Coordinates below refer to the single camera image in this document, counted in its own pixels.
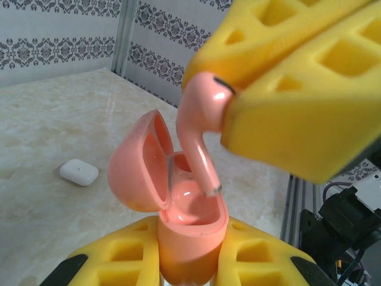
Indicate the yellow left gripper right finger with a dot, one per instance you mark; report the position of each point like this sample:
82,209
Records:
259,259

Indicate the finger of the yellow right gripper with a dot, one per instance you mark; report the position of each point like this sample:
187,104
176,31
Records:
253,44
297,119

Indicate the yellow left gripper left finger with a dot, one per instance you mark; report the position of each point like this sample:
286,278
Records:
119,253

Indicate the pink earbud charging case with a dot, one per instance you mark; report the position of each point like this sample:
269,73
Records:
190,253

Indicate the white earbud charging case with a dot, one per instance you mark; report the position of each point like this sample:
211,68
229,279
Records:
78,172

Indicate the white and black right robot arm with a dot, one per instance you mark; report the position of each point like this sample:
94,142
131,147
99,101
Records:
342,214

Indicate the aluminium side floor rail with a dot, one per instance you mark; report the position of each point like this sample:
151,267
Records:
290,208

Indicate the aluminium frame post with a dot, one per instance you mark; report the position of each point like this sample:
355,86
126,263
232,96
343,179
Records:
123,29

